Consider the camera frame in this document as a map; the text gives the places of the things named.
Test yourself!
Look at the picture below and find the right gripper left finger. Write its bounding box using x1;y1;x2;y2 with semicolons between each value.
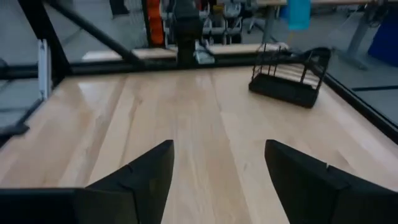
76;139;175;224

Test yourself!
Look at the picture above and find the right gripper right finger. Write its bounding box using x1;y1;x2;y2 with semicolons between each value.
264;139;398;224

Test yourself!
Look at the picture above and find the wooden office desk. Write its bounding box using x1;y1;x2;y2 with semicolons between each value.
256;0;398;71

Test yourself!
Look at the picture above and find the large blue bin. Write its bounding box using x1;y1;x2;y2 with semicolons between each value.
368;15;398;68

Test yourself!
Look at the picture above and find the orange storage bin rack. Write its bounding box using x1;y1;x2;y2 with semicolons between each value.
146;0;165;47

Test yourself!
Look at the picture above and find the small blue container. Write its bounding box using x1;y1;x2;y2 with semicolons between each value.
287;0;312;30

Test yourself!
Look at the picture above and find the black wire caddy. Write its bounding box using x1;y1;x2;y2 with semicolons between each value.
248;46;332;109

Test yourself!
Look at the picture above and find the black table frame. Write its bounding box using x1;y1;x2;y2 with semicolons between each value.
0;0;398;147

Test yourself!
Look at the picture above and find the white arm base mount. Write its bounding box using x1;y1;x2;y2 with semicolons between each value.
194;40;215;65

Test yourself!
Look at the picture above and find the silver aluminium bracket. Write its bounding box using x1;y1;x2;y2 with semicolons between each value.
37;39;52;100

